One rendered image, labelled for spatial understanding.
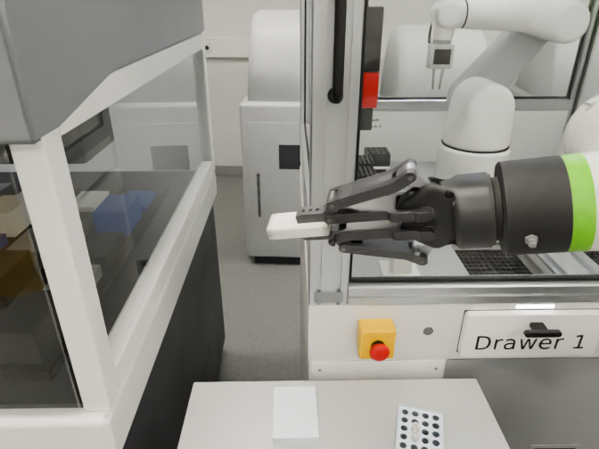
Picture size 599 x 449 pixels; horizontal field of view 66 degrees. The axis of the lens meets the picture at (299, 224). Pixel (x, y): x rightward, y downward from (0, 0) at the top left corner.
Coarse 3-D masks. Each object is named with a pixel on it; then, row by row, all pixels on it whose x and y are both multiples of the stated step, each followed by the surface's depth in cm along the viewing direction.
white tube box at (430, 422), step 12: (408, 408) 90; (420, 408) 90; (408, 420) 88; (420, 420) 88; (432, 420) 88; (396, 432) 86; (408, 432) 85; (420, 432) 85; (432, 432) 86; (396, 444) 83; (408, 444) 83; (420, 444) 83; (432, 444) 83
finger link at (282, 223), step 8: (272, 216) 53; (280, 216) 53; (288, 216) 52; (272, 224) 52; (280, 224) 52; (288, 224) 51; (296, 224) 51; (304, 224) 51; (312, 224) 50; (320, 224) 50; (328, 224) 50; (272, 232) 52; (280, 232) 51; (288, 232) 51; (296, 232) 51; (304, 232) 51
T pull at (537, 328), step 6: (534, 324) 95; (540, 324) 95; (528, 330) 93; (534, 330) 93; (540, 330) 93; (546, 330) 93; (552, 330) 93; (558, 330) 93; (528, 336) 93; (534, 336) 93; (540, 336) 93; (546, 336) 93; (552, 336) 93; (558, 336) 93
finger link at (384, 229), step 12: (348, 228) 50; (360, 228) 50; (372, 228) 49; (384, 228) 49; (396, 228) 48; (408, 228) 48; (420, 228) 47; (432, 228) 47; (336, 240) 51; (348, 240) 51; (360, 240) 50; (396, 240) 49; (408, 240) 48; (420, 240) 48
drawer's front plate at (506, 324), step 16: (464, 320) 97; (480, 320) 96; (496, 320) 96; (512, 320) 96; (528, 320) 96; (544, 320) 96; (560, 320) 96; (576, 320) 96; (592, 320) 96; (464, 336) 97; (496, 336) 97; (512, 336) 98; (576, 336) 98; (592, 336) 98; (464, 352) 99; (480, 352) 99; (496, 352) 99; (512, 352) 99; (528, 352) 100; (544, 352) 100; (560, 352) 100; (576, 352) 100; (592, 352) 100
